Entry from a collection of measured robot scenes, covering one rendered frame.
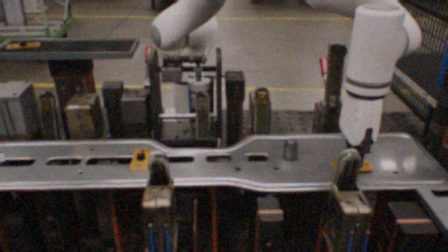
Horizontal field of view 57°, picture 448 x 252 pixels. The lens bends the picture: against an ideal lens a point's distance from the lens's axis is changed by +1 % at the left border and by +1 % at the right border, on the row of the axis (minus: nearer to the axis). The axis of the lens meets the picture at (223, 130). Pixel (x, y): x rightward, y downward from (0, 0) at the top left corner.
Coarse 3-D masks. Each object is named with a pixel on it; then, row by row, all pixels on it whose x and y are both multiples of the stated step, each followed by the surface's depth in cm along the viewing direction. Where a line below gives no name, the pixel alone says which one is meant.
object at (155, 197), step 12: (144, 192) 75; (156, 192) 75; (168, 192) 75; (144, 204) 72; (156, 204) 72; (168, 204) 72; (144, 216) 73; (156, 216) 73; (168, 216) 73; (144, 228) 75; (156, 228) 74; (168, 228) 74; (156, 240) 76; (168, 240) 75
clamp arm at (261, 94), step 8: (256, 88) 103; (264, 88) 102; (256, 96) 103; (264, 96) 102; (256, 104) 104; (264, 104) 104; (256, 112) 104; (264, 112) 104; (256, 120) 105; (264, 120) 105; (256, 128) 105; (264, 128) 105
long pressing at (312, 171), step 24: (0, 144) 98; (24, 144) 98; (48, 144) 99; (72, 144) 99; (96, 144) 99; (120, 144) 99; (144, 144) 99; (240, 144) 98; (264, 144) 99; (312, 144) 99; (336, 144) 99; (360, 144) 99; (384, 144) 99; (408, 144) 99; (0, 168) 90; (24, 168) 90; (48, 168) 90; (72, 168) 90; (96, 168) 90; (120, 168) 90; (192, 168) 90; (216, 168) 90; (240, 168) 90; (264, 168) 90; (288, 168) 90; (312, 168) 90; (384, 168) 90; (408, 168) 90; (432, 168) 90; (264, 192) 84; (288, 192) 84
